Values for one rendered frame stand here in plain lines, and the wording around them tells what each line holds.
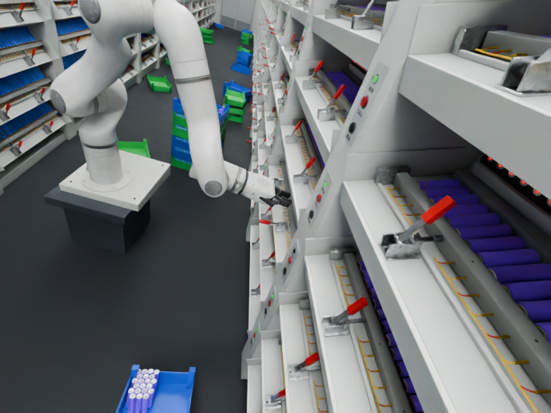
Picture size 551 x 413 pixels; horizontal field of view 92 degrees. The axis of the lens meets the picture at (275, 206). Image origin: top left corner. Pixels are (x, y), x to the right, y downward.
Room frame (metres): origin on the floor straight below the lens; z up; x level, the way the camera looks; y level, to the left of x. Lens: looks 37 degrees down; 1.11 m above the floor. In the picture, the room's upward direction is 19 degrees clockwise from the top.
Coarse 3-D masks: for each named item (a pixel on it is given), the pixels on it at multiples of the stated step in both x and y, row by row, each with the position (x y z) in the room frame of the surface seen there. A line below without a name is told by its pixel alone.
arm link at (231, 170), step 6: (228, 162) 0.70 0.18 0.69; (192, 168) 0.63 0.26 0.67; (228, 168) 0.67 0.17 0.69; (234, 168) 0.69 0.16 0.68; (192, 174) 0.62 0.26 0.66; (228, 174) 0.66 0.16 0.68; (234, 174) 0.67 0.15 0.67; (228, 180) 0.65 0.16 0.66; (234, 180) 0.66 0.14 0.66; (228, 186) 0.65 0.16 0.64
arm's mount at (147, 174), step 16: (128, 160) 1.00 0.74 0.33; (144, 160) 1.04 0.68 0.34; (144, 176) 0.94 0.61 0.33; (160, 176) 0.97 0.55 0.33; (80, 192) 0.74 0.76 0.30; (96, 192) 0.76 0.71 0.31; (112, 192) 0.79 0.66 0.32; (128, 192) 0.81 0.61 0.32; (144, 192) 0.84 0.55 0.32; (128, 208) 0.76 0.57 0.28
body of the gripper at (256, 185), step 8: (248, 176) 0.71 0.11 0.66; (256, 176) 0.73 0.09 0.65; (264, 176) 0.76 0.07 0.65; (248, 184) 0.67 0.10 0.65; (256, 184) 0.69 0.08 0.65; (264, 184) 0.71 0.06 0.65; (272, 184) 0.74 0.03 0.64; (240, 192) 0.67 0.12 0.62; (248, 192) 0.67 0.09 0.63; (256, 192) 0.67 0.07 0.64; (264, 192) 0.68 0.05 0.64; (272, 192) 0.70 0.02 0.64; (256, 200) 0.67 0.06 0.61
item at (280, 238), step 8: (272, 160) 1.08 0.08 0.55; (280, 160) 1.08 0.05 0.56; (272, 168) 1.06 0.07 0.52; (272, 176) 0.99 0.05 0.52; (280, 176) 1.00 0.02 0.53; (272, 208) 0.78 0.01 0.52; (280, 208) 0.78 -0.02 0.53; (272, 216) 0.74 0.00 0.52; (280, 216) 0.74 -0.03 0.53; (280, 232) 0.66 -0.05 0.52; (280, 240) 0.63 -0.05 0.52; (288, 240) 0.63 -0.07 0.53; (280, 248) 0.59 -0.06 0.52; (288, 248) 0.60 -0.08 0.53; (280, 256) 0.56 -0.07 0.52; (280, 264) 0.50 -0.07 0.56
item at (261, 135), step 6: (258, 132) 1.75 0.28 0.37; (264, 132) 1.76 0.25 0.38; (258, 138) 1.75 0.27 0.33; (264, 138) 1.75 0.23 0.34; (258, 144) 1.66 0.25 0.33; (264, 144) 1.61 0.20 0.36; (258, 150) 1.58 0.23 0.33; (264, 150) 1.58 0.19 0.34; (258, 156) 1.50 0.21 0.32; (264, 156) 1.51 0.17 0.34; (258, 162) 1.42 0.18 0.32; (264, 162) 1.35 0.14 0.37; (258, 168) 1.36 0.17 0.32; (258, 174) 1.30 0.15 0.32
